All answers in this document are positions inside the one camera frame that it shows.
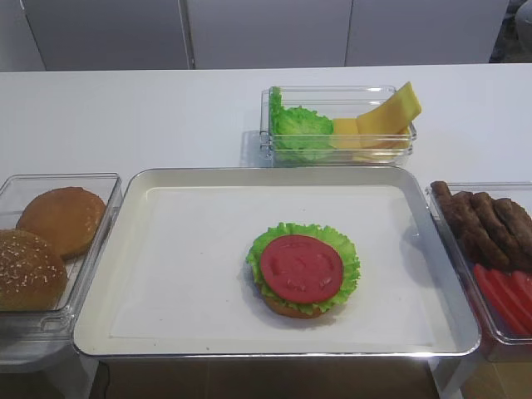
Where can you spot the plain golden bun half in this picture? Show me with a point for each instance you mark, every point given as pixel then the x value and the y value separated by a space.
pixel 67 218

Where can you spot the silver metal baking tray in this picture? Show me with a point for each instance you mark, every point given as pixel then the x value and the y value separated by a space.
pixel 92 332

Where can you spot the green lettuce leaves in container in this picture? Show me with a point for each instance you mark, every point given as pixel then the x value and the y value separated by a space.
pixel 299 134

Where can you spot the clear plastic bun container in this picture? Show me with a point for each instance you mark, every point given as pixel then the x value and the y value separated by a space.
pixel 16 193

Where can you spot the brown beef patty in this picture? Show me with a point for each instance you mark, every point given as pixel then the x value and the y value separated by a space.
pixel 465 224

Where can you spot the red tomato slice on burger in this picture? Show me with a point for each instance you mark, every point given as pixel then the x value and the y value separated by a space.
pixel 302 269

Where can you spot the brown patty in row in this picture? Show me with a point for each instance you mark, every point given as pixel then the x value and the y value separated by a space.
pixel 501 230
pixel 494 232
pixel 515 219

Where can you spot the green lettuce leaf on bun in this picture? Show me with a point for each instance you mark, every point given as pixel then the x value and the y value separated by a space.
pixel 340 242

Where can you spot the clear patty and tomato container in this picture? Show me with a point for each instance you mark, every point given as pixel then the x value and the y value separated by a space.
pixel 489 319

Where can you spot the clear lettuce and cheese container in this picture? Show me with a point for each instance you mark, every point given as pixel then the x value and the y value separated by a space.
pixel 333 102

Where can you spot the red tomato slices in container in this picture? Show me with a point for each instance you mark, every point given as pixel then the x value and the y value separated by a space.
pixel 510 295

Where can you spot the upright yellow cheese slice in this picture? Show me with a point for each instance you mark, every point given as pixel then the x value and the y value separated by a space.
pixel 392 116

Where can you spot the sesame seed top bun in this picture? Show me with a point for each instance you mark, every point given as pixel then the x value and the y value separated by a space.
pixel 33 276

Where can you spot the bottom burger bun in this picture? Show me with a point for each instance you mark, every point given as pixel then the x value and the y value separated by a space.
pixel 285 310

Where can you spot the white parchment paper sheet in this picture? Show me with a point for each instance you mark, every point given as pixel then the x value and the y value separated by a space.
pixel 190 284

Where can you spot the flat yellow cheese slices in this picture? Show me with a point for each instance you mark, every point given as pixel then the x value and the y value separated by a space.
pixel 360 147

